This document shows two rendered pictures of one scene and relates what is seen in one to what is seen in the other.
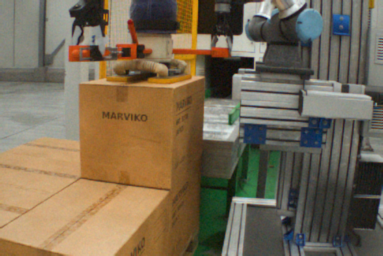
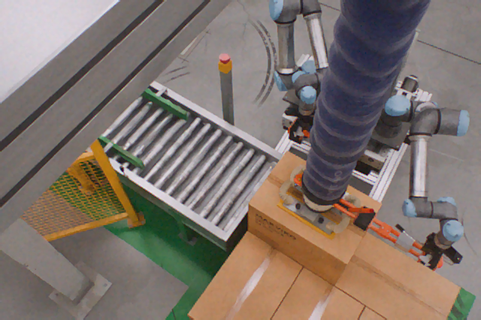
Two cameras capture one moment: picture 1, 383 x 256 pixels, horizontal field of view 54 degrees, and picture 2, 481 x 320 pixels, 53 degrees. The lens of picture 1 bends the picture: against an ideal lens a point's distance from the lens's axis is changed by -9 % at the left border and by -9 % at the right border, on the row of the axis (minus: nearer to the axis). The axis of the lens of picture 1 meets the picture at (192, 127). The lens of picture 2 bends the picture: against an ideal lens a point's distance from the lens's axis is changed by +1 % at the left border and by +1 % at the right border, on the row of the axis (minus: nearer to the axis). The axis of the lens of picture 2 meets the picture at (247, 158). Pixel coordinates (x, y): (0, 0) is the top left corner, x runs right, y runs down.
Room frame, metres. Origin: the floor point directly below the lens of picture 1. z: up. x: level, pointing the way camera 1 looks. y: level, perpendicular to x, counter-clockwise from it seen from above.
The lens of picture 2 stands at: (1.79, 1.30, 3.28)
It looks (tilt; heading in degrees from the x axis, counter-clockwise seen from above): 61 degrees down; 291
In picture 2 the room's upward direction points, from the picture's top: straight up
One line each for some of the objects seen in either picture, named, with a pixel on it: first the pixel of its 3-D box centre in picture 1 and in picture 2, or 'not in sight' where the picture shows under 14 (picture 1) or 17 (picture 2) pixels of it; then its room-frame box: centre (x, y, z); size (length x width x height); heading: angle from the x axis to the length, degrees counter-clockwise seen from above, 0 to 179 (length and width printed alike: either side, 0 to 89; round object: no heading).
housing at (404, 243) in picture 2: (105, 54); (403, 243); (1.36, 0.30, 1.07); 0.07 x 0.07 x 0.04; 76
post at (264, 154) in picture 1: (265, 140); (228, 108); (2.63, -0.49, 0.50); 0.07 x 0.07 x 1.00; 77
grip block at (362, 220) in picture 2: (130, 51); (364, 218); (1.57, 0.25, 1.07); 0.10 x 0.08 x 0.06; 76
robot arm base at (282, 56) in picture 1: (283, 54); (389, 122); (1.58, -0.35, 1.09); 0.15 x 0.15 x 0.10
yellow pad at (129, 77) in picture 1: (131, 73); (309, 214); (1.84, 0.28, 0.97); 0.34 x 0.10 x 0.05; 166
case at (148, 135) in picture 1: (148, 122); (310, 217); (1.82, 0.20, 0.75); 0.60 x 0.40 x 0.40; 167
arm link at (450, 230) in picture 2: not in sight; (450, 232); (1.25, 0.32, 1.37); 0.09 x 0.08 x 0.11; 106
